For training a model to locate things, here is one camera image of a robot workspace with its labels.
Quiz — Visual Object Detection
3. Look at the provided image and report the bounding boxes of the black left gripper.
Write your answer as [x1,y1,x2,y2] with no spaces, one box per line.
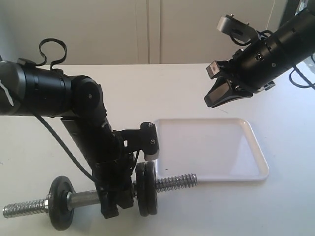
[92,147,136,219]

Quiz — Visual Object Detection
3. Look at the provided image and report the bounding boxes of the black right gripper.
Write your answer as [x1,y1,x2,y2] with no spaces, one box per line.
[204,53,275,108]

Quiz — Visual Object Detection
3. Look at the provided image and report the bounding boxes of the black weight plate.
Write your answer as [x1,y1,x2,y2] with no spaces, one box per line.
[48,176,75,231]
[146,161,158,215]
[135,162,149,217]

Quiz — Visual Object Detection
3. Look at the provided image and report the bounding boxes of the chrome threaded dumbbell bar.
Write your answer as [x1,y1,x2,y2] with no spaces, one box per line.
[2,174,198,218]

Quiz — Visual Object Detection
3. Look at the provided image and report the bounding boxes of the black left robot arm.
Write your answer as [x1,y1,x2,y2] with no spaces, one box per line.
[0,60,135,218]

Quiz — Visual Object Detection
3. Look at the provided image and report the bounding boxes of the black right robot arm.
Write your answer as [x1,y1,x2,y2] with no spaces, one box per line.
[204,8,315,108]

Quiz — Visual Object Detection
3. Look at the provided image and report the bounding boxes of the white plastic tray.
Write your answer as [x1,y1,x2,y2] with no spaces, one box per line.
[156,118,269,182]

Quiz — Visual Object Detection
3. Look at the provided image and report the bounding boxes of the white cabinet doors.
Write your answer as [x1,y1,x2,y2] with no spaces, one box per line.
[0,0,286,65]

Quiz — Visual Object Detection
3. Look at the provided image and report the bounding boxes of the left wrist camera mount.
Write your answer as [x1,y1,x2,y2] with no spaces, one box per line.
[119,122,159,161]

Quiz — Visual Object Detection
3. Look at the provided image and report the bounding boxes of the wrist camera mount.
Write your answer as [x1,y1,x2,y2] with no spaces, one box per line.
[119,122,159,161]
[217,15,260,46]

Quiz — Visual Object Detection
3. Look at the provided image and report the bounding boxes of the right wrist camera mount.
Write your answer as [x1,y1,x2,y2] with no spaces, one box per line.
[217,15,260,46]

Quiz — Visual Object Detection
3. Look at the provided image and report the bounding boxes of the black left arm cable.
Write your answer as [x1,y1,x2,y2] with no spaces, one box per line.
[17,38,99,187]

